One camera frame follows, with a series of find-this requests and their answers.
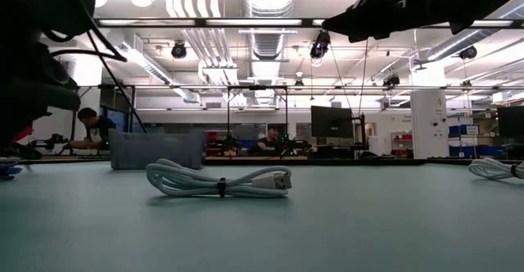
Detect red bar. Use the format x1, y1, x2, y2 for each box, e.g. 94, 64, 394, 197
14, 127, 34, 143

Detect silver ceiling air duct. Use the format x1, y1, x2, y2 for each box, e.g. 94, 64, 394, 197
241, 0, 299, 105

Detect black background station frame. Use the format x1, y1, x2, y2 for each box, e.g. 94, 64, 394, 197
226, 85, 289, 158

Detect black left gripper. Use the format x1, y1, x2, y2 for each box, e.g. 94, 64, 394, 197
0, 44, 82, 150

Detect black aluminium rig frame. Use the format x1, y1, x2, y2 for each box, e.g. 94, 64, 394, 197
93, 16, 524, 29

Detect black hose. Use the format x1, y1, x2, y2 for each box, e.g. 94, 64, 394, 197
10, 143, 43, 161

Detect black computer monitor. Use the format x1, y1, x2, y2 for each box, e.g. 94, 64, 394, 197
310, 105, 355, 139
497, 105, 524, 138

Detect red storage bin shelf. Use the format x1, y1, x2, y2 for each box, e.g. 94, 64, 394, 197
391, 131, 413, 158

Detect white USB cable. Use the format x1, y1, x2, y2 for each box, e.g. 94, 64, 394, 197
468, 157, 524, 182
146, 158, 293, 199

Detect background robot arms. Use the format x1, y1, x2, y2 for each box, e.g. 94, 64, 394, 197
24, 134, 79, 155

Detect white square pillar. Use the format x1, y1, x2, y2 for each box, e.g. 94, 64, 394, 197
410, 90, 449, 160

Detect person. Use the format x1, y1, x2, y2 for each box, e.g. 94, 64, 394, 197
251, 125, 287, 157
69, 107, 118, 150

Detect grey plastic bin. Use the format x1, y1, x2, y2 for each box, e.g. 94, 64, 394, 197
108, 129, 208, 170

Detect blue storage bin rack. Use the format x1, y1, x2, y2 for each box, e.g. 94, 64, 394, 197
448, 123, 505, 158

